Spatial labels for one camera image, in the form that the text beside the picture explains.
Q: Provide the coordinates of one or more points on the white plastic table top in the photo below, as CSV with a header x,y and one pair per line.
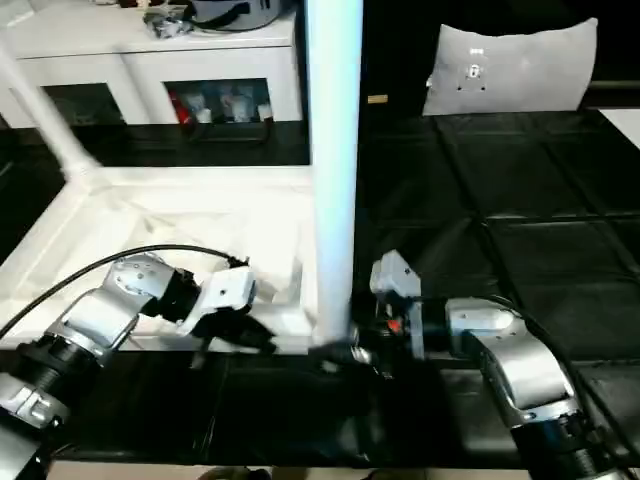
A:
x,y
180,220

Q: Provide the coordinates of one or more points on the white plastic table leg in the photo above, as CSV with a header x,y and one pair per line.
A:
x,y
50,125
335,150

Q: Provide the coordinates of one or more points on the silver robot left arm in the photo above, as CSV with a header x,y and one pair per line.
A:
x,y
90,320

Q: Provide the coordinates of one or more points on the black work mat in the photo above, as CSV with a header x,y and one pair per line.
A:
x,y
500,250

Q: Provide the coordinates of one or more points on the cluster of small bottles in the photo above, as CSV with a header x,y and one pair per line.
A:
x,y
220,105

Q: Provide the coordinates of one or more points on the black cabinet with yellow label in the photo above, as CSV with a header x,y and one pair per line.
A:
x,y
400,55

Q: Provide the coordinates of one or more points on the white cushion with badge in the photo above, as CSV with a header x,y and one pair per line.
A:
x,y
510,70

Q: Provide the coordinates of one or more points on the white flat board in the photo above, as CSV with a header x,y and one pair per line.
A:
x,y
622,125

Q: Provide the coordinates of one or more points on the white cabinet with glass doors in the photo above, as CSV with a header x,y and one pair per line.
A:
x,y
100,55

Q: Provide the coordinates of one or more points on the grey bag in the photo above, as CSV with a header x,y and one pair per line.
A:
x,y
240,12

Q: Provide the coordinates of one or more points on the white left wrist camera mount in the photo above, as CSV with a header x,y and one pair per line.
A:
x,y
222,292

